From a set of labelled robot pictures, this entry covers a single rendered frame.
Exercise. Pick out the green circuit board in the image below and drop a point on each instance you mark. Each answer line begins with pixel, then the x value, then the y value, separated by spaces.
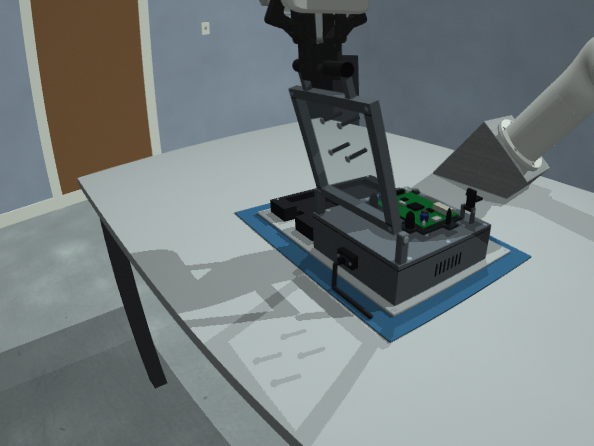
pixel 412 202

